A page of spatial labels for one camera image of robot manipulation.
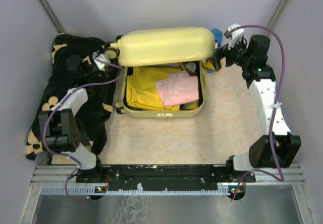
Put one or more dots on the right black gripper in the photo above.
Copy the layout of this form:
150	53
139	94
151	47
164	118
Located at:
224	52

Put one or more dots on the white egg-shaped container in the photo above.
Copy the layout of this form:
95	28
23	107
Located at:
191	66

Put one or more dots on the pink towel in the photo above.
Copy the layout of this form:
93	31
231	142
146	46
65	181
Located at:
179	88

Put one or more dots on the yellow suitcase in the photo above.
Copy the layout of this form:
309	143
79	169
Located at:
170	47

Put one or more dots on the yellow pants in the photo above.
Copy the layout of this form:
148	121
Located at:
141	91

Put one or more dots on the yellow black plaid shirt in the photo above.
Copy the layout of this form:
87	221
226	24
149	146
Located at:
190	106

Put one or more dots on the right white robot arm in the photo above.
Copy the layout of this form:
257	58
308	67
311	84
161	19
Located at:
277	146

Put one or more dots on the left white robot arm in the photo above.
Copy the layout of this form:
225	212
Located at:
73	125

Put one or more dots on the yellow patterned cloth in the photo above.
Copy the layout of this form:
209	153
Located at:
210	67

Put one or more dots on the blue crumpled cloth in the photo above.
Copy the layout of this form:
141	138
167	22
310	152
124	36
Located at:
218	35

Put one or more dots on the black floral fleece blanket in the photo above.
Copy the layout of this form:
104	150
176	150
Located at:
92	116

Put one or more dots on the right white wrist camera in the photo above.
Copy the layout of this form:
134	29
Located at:
233	33

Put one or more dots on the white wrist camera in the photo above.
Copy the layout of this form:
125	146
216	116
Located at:
233	33
100	60

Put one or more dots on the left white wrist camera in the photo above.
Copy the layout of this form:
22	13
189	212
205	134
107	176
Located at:
100	60

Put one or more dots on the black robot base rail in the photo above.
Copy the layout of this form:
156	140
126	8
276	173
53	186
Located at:
174	177

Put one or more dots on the white cable duct strip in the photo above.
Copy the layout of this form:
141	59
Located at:
90	190

